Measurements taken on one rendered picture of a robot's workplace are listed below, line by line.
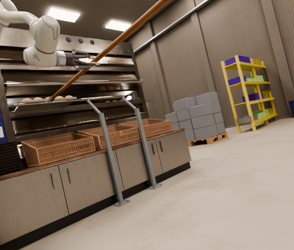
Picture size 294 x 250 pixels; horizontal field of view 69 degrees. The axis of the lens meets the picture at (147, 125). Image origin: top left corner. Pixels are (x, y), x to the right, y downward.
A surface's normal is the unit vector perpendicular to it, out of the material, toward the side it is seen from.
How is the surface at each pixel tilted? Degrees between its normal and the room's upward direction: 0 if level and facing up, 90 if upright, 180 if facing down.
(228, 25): 90
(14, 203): 90
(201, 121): 90
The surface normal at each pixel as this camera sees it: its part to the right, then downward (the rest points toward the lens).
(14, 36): 0.64, -0.17
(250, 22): -0.73, 0.15
